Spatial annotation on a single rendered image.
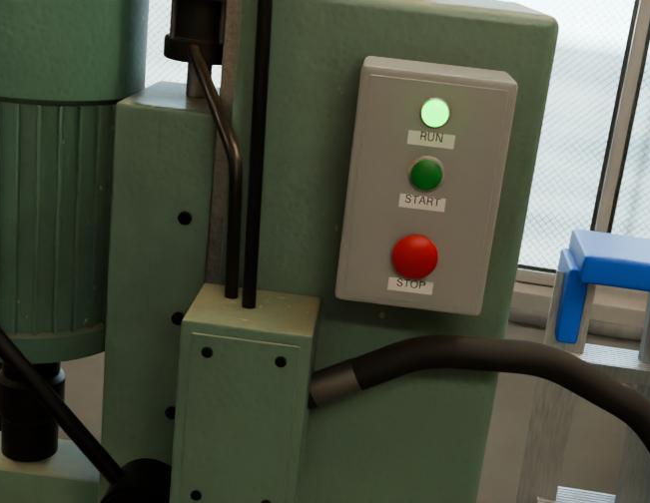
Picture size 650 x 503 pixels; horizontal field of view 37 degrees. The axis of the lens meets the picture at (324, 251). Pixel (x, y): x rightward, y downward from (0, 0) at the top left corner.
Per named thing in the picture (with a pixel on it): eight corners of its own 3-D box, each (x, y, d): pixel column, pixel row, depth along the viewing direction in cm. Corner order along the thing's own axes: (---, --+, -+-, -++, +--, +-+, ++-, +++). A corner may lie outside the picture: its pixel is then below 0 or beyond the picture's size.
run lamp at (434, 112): (416, 126, 62) (421, 95, 61) (448, 130, 62) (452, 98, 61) (417, 128, 61) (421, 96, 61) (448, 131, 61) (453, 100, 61)
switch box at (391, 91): (338, 272, 72) (364, 54, 67) (473, 289, 71) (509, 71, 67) (333, 300, 66) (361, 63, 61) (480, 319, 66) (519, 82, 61)
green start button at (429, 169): (405, 189, 63) (410, 153, 63) (441, 194, 63) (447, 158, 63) (405, 192, 63) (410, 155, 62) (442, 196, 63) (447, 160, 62)
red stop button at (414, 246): (389, 272, 65) (394, 230, 64) (433, 277, 65) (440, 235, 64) (389, 277, 64) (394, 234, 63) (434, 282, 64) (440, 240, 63)
